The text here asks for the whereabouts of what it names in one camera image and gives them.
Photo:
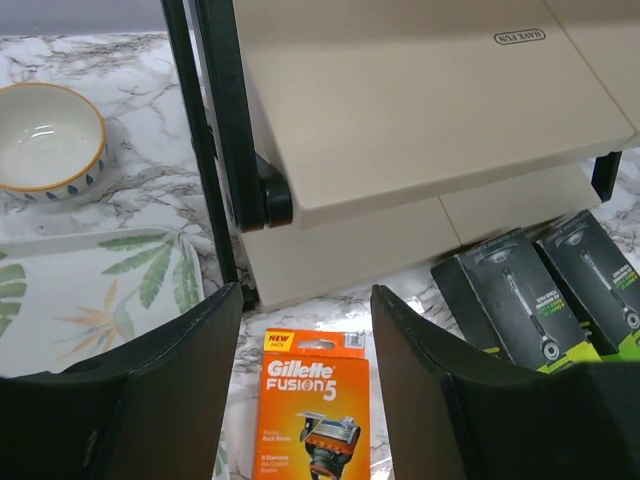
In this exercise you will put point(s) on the white bowl orange rim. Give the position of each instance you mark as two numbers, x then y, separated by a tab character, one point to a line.
54	143

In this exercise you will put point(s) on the beige black three-tier shelf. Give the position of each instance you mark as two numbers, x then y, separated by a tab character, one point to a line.
339	141

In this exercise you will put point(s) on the white leaf-print tray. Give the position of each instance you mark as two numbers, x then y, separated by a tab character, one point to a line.
69	298

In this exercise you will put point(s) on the black green razor box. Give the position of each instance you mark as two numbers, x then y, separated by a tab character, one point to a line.
507	305
598	282

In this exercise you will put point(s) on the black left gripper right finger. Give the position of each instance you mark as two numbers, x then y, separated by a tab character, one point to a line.
455	412

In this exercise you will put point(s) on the orange Gillette Fusion5 box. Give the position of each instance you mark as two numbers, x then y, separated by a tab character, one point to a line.
313	417

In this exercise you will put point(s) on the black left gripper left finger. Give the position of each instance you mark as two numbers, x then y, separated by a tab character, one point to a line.
151	408

